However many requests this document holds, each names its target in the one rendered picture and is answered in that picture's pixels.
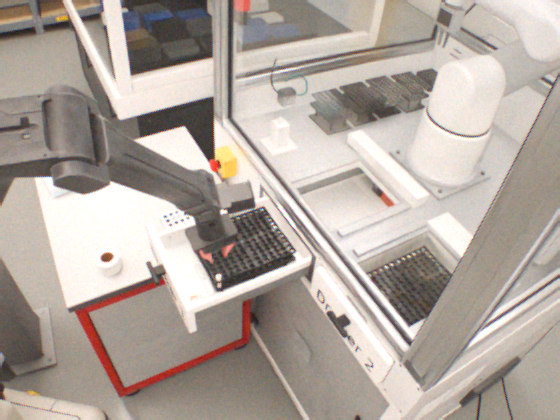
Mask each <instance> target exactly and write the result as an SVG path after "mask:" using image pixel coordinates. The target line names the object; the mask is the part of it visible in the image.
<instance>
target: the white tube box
mask: <svg viewBox="0 0 560 420"><path fill-rule="evenodd" d="M179 212H180V213H182V217H181V218H178V216H177V214H178V213H179ZM172 215H175V216H176V220H174V221H173V220H172V218H171V216H172ZM160 221H161V226H162V228H163V230H164V231H167V230H170V229H173V228H176V227H179V226H182V225H184V224H186V223H189V222H192V221H194V219H193V217H191V216H187V215H184V211H181V210H179V209H175V210H173V211H170V212H167V213H165V214H162V215H161V216H160Z"/></svg>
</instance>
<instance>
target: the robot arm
mask: <svg viewBox="0 0 560 420"><path fill-rule="evenodd" d="M98 108H99V105H98V101H97V100H95V99H94V98H93V97H90V96H88V95H87V94H86V93H84V92H82V90H81V91H80V90H78V89H77V88H76V87H74V86H73V85H72V86H70V85H68V84H63V83H59V84H55V85H52V86H49V87H47V88H46V89H45V90H44V91H43V92H42V94H36V95H31V96H18V97H13V98H5V99H0V207H1V205H2V203H3V202H4V200H5V197H6V195H7V193H8V191H9V188H10V186H11V184H12V183H13V181H14V179H15V178H18V177H50V178H52V184H53V185H54V186H55V187H58V188H61V189H64V190H68V191H71V192H74V193H77V194H81V195H87V194H90V193H94V192H97V191H99V190H102V189H104V188H106V187H108V186H109V185H110V182H113V183H116V184H119V185H121V186H123V187H126V188H129V189H131V190H137V191H140V192H143V193H145V194H148V195H151V196H154V197H157V198H160V199H162V200H165V201H167V202H169V203H171V204H173V205H175V206H176V208H178V209H179V210H181V211H184V215H187V216H191V217H193V219H194V223H195V226H192V227H190V228H187V229H185V233H186V238H187V239H188V240H189V243H190V245H191V247H192V249H193V252H194V253H195V254H197V251H199V252H200V254H201V256H202V257H203V258H205V259H208V260H209V261H210V262H211V263H213V259H212V255H211V252H213V251H215V250H220V249H221V250H222V252H223V254H224V256H225V257H226V256H227V254H228V253H229V252H230V251H231V249H232V247H233V246H234V239H233V238H232V237H234V236H236V237H238V231H237V229H236V227H235V226H234V224H233V222H232V221H231V219H230V217H229V216H228V215H229V214H233V213H237V212H242V211H246V210H250V209H254V208H255V198H254V194H253V190H252V187H251V183H250V181H245V182H241V183H236V184H230V185H227V184H226V182H223V183H219V184H216V182H215V178H214V175H213V174H212V173H211V172H209V171H207V170H205V169H202V168H199V169H193V170H189V169H187V168H185V167H183V166H181V165H179V164H177V163H176V162H174V161H172V160H170V159H168V158H167V157H165V156H163V155H162V154H160V153H158V152H156V151H154V150H153V151H152V150H151V149H149V148H147V147H146V146H144V145H142V144H140V143H139V142H137V141H135V140H133V139H132V138H128V137H127V136H125V135H124V134H122V133H121V132H119V130H118V129H116V128H115V127H113V126H112V125H111V122H109V121H108V120H107V119H106V118H104V117H101V116H100V115H99V110H98ZM29 134H30V138H24V135H29ZM223 209H224V211H225V210H226V213H224V214H221V210H223Z"/></svg>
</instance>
